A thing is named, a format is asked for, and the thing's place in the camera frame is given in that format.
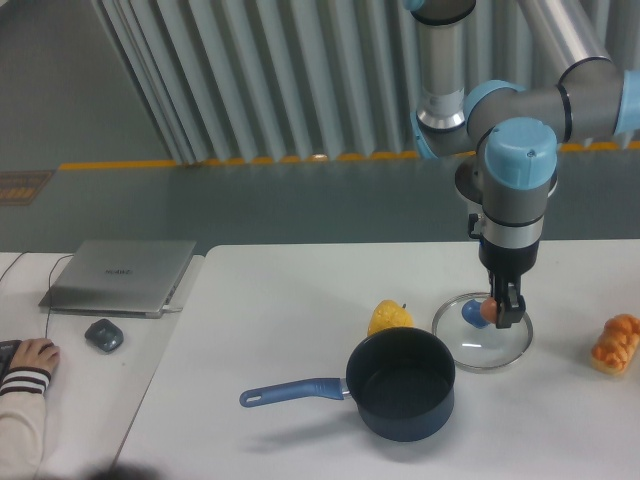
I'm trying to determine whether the silver laptop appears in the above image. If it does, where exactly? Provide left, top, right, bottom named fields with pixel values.
left=39, top=240, right=196, bottom=318

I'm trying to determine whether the glass pot lid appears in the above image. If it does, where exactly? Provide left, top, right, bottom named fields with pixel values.
left=431, top=292, right=533, bottom=373

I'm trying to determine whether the black keyboard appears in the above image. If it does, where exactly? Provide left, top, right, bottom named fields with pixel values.
left=0, top=340, right=22, bottom=382

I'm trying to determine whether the brown egg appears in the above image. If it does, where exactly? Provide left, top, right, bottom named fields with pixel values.
left=480, top=297, right=498, bottom=323

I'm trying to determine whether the dark blue saucepan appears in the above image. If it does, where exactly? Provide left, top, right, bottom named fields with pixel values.
left=239, top=327, right=456, bottom=442

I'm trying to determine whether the black cable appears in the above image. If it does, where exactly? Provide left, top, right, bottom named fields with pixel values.
left=0, top=250, right=76, bottom=341

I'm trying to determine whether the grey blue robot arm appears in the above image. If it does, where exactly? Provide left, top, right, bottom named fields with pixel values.
left=405, top=1, right=639, bottom=329

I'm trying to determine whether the white sleeved forearm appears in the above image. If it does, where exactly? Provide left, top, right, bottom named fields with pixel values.
left=1, top=367, right=51, bottom=479

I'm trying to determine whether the orange toy bread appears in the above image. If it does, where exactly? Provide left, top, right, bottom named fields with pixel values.
left=591, top=314, right=639, bottom=376

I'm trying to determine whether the person's hand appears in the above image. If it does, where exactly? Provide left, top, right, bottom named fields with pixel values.
left=10, top=338, right=60, bottom=375

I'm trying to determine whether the yellow toy fruit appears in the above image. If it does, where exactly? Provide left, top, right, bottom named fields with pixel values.
left=367, top=299, right=415, bottom=337

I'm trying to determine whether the dark grey earbuds case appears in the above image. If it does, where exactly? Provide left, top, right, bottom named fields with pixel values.
left=84, top=318, right=124, bottom=354

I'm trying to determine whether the grey pleated curtain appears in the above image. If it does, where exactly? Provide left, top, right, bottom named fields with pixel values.
left=96, top=1, right=639, bottom=165

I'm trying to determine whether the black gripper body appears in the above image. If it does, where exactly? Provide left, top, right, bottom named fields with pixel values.
left=479, top=239, right=538, bottom=276

